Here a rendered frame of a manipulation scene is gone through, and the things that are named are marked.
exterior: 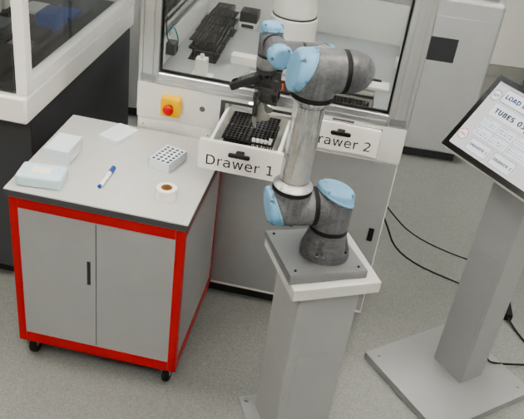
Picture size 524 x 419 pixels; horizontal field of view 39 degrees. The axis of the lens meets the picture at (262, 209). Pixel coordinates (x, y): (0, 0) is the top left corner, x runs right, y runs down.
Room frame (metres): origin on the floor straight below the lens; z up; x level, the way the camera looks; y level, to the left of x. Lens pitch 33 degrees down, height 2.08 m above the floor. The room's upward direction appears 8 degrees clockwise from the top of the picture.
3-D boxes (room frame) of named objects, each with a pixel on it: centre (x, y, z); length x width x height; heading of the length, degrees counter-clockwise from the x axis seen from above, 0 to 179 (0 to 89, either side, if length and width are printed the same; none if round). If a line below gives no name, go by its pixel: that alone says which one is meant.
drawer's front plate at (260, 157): (2.17, 0.10, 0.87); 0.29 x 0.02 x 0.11; 84
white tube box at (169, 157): (2.27, 0.36, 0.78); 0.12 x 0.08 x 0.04; 159
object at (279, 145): (2.38, 0.08, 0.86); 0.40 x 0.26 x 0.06; 174
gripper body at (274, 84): (2.26, 0.04, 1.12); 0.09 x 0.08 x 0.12; 84
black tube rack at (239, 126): (2.37, 0.08, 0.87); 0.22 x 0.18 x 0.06; 174
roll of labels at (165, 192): (2.04, 0.32, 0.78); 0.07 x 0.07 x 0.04
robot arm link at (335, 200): (1.84, -0.20, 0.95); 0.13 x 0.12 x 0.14; 107
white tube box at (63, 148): (2.22, 0.72, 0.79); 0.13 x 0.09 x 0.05; 173
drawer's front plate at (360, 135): (2.45, -0.25, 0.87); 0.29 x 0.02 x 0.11; 84
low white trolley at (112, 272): (2.22, 0.50, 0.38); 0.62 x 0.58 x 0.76; 84
